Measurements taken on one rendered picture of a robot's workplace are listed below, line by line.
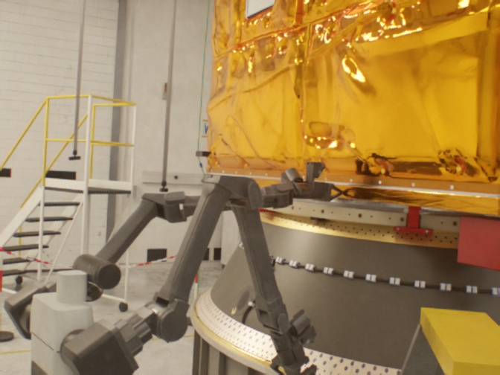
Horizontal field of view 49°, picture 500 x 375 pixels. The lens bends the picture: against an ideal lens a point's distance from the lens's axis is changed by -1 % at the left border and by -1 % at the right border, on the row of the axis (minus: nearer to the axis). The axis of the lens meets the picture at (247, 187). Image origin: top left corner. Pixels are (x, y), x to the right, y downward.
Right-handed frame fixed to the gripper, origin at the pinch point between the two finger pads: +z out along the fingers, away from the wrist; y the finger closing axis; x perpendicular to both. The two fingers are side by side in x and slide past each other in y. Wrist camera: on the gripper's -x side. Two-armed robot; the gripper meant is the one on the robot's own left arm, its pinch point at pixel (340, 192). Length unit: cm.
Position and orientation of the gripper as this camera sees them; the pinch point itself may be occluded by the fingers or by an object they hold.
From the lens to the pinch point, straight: 206.1
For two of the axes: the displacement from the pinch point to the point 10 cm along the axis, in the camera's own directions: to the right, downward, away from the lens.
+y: -4.6, -0.5, 8.9
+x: -0.6, 10.0, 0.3
